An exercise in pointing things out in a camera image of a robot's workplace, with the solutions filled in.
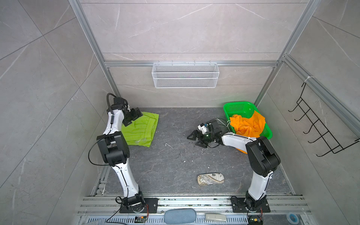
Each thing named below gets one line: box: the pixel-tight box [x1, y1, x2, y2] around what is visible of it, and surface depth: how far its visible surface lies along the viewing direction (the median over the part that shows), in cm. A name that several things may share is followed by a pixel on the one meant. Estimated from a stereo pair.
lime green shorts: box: [121, 111, 160, 148], surface depth 100 cm
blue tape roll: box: [286, 212, 300, 225], surface depth 71 cm
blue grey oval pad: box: [164, 208, 197, 225], surface depth 70 cm
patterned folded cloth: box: [197, 172, 225, 187], surface depth 81 cm
